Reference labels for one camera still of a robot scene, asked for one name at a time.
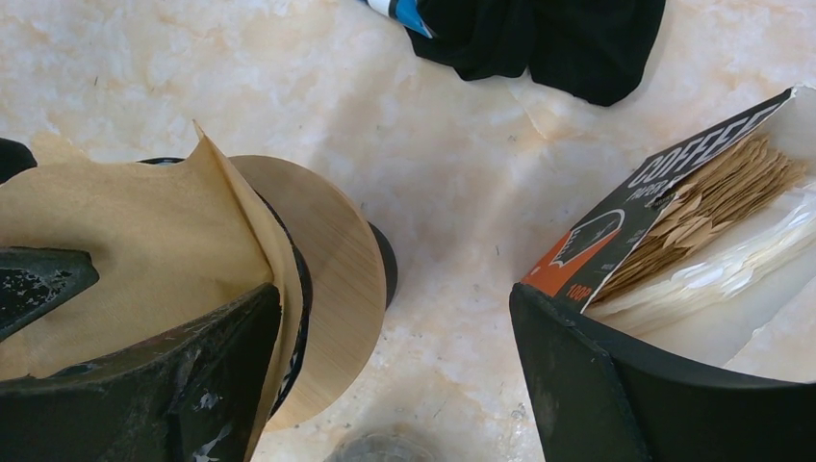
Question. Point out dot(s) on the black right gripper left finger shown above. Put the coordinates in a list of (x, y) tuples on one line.
[(209, 427)]

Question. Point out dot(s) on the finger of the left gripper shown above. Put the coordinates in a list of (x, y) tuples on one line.
[(35, 281), (15, 157)]

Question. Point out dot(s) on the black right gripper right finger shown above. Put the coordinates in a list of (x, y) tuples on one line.
[(598, 394)]

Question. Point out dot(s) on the ribbed glass dripper cone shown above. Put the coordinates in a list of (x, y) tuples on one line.
[(296, 306)]

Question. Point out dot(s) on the brown paper coffee filter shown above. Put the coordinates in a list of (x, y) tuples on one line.
[(128, 216)]

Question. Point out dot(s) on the smoky glass pitcher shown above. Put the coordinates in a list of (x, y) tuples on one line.
[(378, 447)]

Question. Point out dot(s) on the orange coffee filter box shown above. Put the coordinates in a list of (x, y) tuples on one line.
[(705, 241)]

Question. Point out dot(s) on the black cloth with flower print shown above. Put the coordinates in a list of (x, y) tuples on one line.
[(595, 50)]

